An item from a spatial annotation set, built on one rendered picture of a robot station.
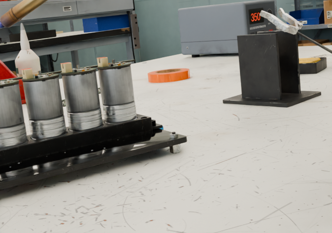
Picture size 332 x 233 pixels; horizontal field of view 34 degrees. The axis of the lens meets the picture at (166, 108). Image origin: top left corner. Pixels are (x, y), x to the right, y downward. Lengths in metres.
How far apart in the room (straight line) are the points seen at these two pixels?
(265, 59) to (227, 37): 0.48
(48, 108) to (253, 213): 0.17
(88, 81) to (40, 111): 0.04
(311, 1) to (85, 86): 5.05
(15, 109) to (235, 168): 0.15
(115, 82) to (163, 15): 6.04
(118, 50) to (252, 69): 6.00
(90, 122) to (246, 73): 0.20
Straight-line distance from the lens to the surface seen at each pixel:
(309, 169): 0.32
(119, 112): 0.39
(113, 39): 3.62
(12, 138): 0.37
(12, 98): 0.36
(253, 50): 0.52
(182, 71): 0.74
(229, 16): 0.99
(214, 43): 1.01
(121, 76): 0.39
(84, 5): 3.39
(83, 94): 0.38
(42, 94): 0.37
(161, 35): 6.48
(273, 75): 0.51
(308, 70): 0.70
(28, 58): 0.77
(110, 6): 3.53
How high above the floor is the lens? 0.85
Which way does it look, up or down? 10 degrees down
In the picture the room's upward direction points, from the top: 6 degrees counter-clockwise
